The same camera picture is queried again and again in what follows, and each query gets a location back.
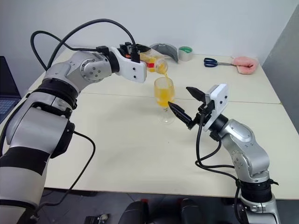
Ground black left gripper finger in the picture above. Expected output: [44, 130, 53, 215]
[136, 43, 151, 54]

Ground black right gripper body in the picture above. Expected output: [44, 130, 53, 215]
[187, 92, 215, 130]

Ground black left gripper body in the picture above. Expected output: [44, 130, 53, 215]
[118, 42, 141, 63]

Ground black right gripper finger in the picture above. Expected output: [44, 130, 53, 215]
[167, 101, 194, 127]
[185, 86, 206, 102]

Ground clear bottle with orange drink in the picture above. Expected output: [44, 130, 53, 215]
[140, 51, 170, 76]

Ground clear wine glass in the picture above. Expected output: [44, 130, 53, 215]
[153, 77, 176, 125]

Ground grey curved visor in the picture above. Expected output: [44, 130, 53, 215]
[149, 43, 179, 63]

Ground silver tape roll green core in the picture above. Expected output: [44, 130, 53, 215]
[178, 46, 194, 62]

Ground pink fluffy cloth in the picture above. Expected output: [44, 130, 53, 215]
[230, 56, 259, 75]

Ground dark rounded shape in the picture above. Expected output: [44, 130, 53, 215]
[179, 198, 203, 224]
[123, 199, 150, 224]

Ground dark laptop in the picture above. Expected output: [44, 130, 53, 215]
[0, 56, 22, 124]

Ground small black floor device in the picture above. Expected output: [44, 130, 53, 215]
[84, 214, 110, 224]

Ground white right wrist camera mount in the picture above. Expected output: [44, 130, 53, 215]
[202, 83, 230, 133]

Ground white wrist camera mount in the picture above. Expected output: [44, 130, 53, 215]
[109, 46, 148, 84]
[202, 83, 230, 133]

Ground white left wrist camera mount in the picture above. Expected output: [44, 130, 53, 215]
[109, 46, 148, 84]

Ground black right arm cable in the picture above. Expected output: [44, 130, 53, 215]
[195, 112, 242, 224]

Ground blue handled scissors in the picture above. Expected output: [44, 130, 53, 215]
[203, 57, 237, 69]

